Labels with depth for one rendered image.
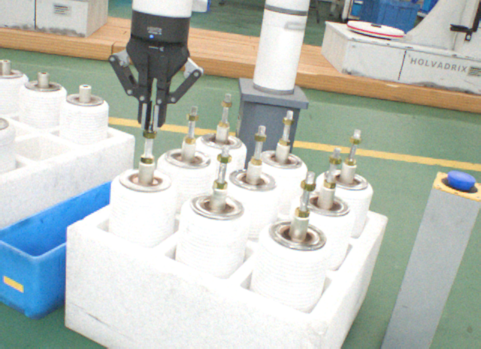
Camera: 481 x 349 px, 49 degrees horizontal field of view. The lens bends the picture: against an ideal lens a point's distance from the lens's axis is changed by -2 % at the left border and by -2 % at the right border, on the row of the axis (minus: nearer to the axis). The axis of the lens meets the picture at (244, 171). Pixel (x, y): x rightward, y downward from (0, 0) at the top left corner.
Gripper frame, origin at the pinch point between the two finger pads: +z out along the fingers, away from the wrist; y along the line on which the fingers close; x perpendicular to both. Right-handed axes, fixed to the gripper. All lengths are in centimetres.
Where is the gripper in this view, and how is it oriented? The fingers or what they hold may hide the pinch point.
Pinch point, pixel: (152, 116)
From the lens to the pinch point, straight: 75.8
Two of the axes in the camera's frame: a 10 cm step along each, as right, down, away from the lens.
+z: -1.5, 9.1, 3.8
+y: 9.8, 1.9, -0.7
